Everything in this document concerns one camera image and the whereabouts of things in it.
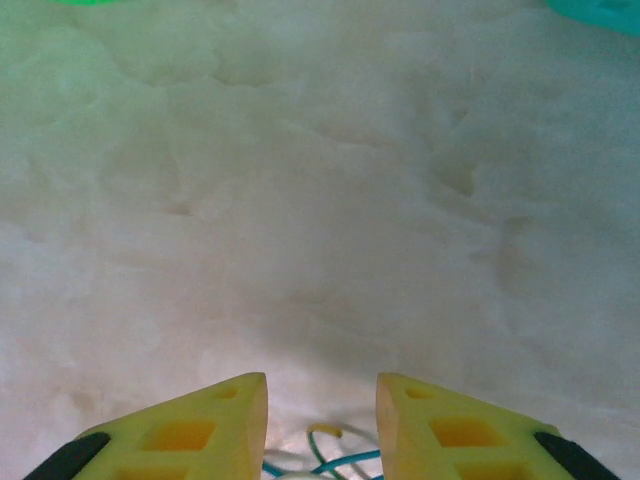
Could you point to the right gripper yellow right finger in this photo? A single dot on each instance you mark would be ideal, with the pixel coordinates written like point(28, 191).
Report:
point(465, 440)

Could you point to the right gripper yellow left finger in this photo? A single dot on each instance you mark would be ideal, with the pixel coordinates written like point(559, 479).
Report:
point(175, 440)

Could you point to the green plastic basket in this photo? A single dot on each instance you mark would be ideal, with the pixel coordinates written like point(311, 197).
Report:
point(80, 2)

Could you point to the teal plastic basket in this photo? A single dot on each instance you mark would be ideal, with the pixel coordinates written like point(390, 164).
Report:
point(600, 12)

